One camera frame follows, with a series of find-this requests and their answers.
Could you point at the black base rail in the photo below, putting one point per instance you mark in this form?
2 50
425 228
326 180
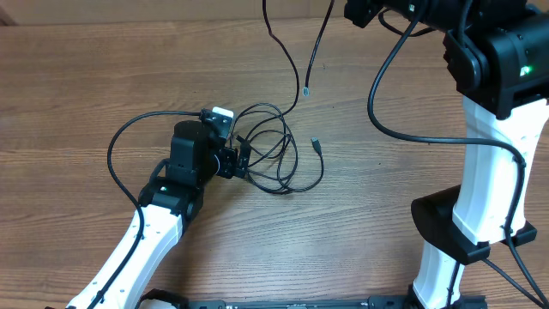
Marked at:
296 304

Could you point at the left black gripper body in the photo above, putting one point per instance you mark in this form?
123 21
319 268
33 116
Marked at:
226 158

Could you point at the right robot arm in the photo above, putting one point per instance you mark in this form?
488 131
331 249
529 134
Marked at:
497 53

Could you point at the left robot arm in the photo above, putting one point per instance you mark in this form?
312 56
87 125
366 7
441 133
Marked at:
167 205

